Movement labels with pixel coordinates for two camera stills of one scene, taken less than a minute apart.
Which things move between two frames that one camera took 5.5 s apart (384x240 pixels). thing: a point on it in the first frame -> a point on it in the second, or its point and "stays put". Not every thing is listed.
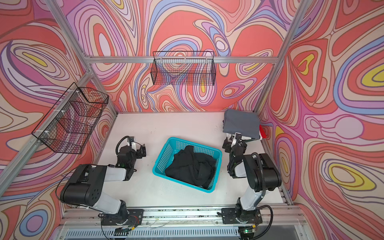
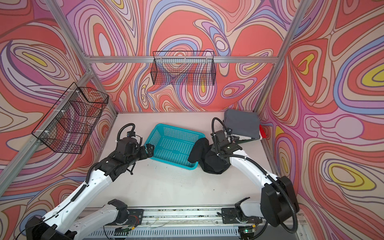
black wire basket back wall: [183, 68] stays put
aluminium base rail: [280, 223] stays put
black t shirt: [194, 168] -> [210, 161]
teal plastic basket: [167, 156] -> [173, 145]
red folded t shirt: [262, 132] stays put
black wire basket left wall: [67, 128] stays put
